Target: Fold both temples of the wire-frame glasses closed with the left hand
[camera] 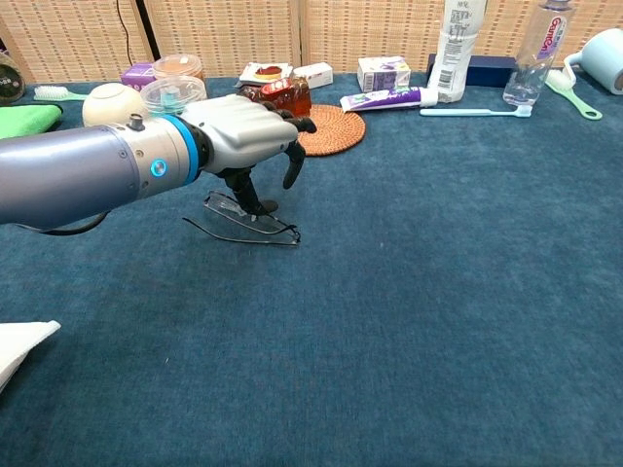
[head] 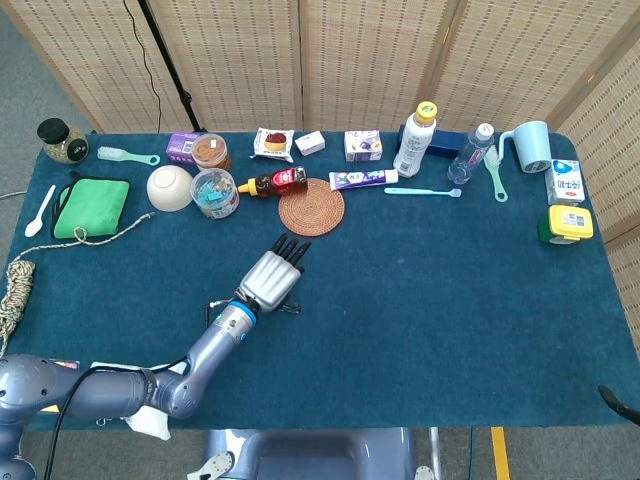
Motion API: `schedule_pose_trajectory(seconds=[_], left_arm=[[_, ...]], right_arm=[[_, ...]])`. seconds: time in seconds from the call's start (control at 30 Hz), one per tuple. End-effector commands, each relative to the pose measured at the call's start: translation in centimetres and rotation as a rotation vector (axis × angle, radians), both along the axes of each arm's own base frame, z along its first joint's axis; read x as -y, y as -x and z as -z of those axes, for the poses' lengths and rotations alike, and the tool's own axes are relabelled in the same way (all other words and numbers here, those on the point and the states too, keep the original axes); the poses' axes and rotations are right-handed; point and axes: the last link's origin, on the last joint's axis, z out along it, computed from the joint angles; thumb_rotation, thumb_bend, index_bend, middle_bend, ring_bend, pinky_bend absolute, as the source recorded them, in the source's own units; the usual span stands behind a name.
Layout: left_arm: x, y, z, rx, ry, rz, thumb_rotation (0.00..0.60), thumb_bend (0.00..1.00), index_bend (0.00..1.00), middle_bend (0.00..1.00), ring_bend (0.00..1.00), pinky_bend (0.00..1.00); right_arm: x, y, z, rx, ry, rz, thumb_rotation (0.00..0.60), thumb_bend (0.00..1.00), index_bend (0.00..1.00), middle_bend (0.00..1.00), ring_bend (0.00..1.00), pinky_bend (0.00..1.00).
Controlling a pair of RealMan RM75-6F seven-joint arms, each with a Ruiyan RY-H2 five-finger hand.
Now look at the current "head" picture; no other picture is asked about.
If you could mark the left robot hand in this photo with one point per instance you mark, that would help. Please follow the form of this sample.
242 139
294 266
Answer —
270 280

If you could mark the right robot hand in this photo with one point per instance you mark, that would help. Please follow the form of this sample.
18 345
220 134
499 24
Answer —
612 397

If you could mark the black-framed eyeglasses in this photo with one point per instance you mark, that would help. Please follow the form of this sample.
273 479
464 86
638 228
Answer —
292 311

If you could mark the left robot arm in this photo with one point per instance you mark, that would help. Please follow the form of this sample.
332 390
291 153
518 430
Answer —
210 345

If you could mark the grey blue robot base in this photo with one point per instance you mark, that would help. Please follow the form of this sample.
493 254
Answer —
310 450

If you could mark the round woven rattan coaster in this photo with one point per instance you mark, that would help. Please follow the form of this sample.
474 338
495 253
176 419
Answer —
312 212

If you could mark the honey bottle yellow cap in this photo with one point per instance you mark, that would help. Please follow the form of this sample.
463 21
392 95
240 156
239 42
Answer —
280 181

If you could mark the clear tub binder clips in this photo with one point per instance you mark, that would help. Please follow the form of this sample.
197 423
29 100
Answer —
215 195

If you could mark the purple white toothpaste tube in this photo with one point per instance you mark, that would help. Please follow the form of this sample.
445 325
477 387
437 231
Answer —
360 179

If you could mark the cake snack packet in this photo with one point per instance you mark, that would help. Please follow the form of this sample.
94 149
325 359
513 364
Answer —
272 144

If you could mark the cream bowl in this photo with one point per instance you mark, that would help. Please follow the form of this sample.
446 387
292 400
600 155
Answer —
169 187

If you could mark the plastic tub brown powder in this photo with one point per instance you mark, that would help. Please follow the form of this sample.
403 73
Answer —
210 152

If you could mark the small white box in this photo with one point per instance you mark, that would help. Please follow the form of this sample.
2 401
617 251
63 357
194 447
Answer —
310 143

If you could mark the blue table cover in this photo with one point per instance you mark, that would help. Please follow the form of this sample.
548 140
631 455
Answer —
425 300

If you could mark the purple box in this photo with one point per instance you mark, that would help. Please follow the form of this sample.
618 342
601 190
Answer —
179 146

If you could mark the white purple drink carton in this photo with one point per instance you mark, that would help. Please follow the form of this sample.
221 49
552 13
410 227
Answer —
362 146

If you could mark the light blue toothbrush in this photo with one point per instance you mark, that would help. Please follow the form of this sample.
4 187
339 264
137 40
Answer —
420 191

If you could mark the yellow lid green container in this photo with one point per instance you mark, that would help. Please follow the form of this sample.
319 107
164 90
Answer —
567 220

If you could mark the metal table leg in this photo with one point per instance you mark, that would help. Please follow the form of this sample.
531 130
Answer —
436 450

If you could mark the white perforated foot plate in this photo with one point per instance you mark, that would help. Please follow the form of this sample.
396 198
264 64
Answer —
424 473
217 464

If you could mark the green folded towel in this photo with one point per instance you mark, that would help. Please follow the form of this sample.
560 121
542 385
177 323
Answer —
90 207

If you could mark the white bottle yellow cap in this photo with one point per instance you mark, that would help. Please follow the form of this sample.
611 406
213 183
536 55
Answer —
412 147

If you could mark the blue white milk carton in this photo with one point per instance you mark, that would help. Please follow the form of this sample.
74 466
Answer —
567 185

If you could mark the yellow razor package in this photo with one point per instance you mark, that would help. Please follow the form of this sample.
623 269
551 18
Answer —
67 364

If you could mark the bamboo folding screen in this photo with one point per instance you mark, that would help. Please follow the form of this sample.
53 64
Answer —
240 60

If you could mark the green folded cloth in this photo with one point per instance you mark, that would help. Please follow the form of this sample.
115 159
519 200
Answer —
74 175

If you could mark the dark blue box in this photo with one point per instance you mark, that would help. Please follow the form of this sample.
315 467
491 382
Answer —
447 142

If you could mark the black stand pole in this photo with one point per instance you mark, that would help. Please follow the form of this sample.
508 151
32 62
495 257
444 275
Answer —
170 70

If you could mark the clear water bottle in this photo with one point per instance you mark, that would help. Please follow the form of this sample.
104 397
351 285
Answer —
467 155

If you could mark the white plastic spoon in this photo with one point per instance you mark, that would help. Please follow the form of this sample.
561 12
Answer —
32 229

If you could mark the glass jar black lid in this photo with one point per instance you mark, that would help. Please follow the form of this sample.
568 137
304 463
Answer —
62 145

